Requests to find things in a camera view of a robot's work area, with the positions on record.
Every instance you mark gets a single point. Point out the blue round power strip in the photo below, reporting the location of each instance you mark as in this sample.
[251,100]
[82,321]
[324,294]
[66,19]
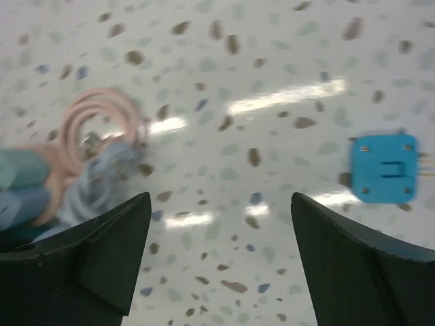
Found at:
[19,207]

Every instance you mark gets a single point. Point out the blue square plug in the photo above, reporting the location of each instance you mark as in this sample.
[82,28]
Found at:
[386,168]

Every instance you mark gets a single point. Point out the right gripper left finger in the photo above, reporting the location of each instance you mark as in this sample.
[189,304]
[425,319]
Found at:
[85,275]

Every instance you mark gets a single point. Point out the pink round power strip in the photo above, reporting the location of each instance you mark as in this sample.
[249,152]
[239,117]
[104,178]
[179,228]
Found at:
[55,182]

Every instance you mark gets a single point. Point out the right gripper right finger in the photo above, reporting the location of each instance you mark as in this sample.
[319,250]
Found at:
[359,276]

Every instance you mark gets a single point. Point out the green plug adapter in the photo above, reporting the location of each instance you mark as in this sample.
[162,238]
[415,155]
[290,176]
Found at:
[22,168]

